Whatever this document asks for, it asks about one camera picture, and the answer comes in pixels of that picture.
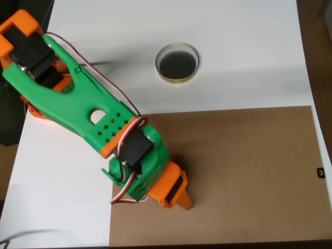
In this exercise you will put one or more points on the round dish with dark bottom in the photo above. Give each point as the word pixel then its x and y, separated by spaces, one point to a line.
pixel 177 64

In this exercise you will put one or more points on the orange gripper, black servo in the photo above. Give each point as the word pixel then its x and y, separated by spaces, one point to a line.
pixel 173 187

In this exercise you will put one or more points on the brown fibreboard sheet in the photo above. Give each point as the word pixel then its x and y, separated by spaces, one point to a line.
pixel 246 168

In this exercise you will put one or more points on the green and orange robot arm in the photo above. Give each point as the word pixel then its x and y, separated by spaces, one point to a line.
pixel 77 103

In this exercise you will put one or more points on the small black tag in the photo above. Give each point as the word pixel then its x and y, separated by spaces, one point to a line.
pixel 320 173

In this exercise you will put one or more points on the orange studded robot base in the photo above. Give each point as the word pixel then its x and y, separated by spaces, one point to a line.
pixel 36 114

